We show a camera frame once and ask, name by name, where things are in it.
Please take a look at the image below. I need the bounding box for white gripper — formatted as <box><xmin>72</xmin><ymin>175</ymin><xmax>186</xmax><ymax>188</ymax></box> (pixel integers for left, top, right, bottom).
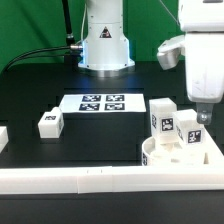
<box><xmin>157</xmin><ymin>33</ymin><xmax>224</xmax><ymax>125</ymax></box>

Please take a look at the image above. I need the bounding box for black cable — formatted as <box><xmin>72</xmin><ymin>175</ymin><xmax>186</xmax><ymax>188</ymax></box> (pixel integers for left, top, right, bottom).
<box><xmin>1</xmin><ymin>45</ymin><xmax>84</xmax><ymax>74</ymax></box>

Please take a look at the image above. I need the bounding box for grey thin cable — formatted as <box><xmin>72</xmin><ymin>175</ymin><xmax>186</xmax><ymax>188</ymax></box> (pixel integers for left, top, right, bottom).
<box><xmin>159</xmin><ymin>0</ymin><xmax>181</xmax><ymax>26</ymax></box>

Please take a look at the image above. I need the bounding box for white marker sheet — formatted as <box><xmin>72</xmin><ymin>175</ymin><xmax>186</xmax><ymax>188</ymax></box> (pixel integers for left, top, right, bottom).
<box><xmin>59</xmin><ymin>93</ymin><xmax>146</xmax><ymax>113</ymax></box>

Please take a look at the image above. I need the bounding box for white U-shaped fence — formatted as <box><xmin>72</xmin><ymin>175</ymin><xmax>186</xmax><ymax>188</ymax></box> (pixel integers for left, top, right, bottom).
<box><xmin>0</xmin><ymin>138</ymin><xmax>224</xmax><ymax>195</ymax></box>

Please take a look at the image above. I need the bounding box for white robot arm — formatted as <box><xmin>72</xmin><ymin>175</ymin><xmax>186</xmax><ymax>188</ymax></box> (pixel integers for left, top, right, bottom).
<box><xmin>79</xmin><ymin>0</ymin><xmax>224</xmax><ymax>125</ymax></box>

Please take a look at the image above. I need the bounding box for black vertical pole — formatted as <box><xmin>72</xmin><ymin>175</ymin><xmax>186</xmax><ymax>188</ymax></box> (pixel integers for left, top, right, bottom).
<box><xmin>61</xmin><ymin>0</ymin><xmax>76</xmax><ymax>64</ymax></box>

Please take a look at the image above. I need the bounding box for white round stool seat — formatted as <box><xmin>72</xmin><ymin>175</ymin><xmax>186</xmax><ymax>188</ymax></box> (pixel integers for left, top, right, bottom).
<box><xmin>142</xmin><ymin>137</ymin><xmax>210</xmax><ymax>166</ymax></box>

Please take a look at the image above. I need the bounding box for white block left edge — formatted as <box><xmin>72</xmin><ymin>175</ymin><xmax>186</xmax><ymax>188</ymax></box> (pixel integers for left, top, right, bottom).
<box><xmin>0</xmin><ymin>126</ymin><xmax>8</xmax><ymax>153</ymax></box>

